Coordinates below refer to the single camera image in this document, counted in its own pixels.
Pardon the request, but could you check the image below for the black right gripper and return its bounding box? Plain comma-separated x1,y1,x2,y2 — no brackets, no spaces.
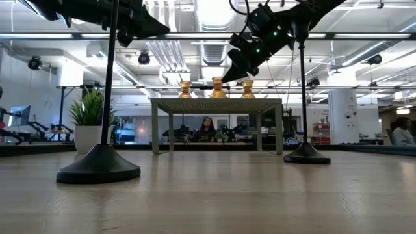
221,3,295,84

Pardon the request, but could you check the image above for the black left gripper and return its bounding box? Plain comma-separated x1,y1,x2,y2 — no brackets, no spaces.
64,0,170,48

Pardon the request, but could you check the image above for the amber glass candle holder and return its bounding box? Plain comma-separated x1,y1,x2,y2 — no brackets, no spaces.
178,80,193,99
209,76,228,99
240,79,256,99

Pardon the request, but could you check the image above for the black metal candlestick holder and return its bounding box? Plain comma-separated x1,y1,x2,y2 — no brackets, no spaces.
283,21,332,165
56,0,142,185

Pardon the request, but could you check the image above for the black ceiling spotlight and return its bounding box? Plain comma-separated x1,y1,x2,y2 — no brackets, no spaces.
137,51,151,66
27,55,43,71
368,53,384,66

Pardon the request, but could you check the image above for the green perforated metal riser table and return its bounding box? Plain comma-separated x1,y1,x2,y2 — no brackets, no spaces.
150,97,283,155

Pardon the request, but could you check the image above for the person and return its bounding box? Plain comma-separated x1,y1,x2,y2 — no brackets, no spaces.
194,116,218,143
389,116,416,147

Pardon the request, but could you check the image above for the white round column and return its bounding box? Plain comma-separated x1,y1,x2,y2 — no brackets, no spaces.
328,89,360,146

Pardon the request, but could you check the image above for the green plant in white pot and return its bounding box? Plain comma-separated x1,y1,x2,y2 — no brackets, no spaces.
68,86,117,154

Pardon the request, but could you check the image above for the computer monitor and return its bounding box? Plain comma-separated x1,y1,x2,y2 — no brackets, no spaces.
8,105,32,127

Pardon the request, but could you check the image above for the silver ventilation duct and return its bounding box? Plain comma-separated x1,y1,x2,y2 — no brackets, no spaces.
193,0,240,87

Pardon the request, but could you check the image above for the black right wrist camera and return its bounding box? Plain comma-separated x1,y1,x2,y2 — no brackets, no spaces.
229,32,252,50

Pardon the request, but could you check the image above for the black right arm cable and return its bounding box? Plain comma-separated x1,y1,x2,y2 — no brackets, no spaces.
228,0,252,16

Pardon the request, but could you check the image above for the black metal rig frame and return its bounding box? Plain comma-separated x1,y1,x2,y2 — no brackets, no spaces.
0,142,416,158

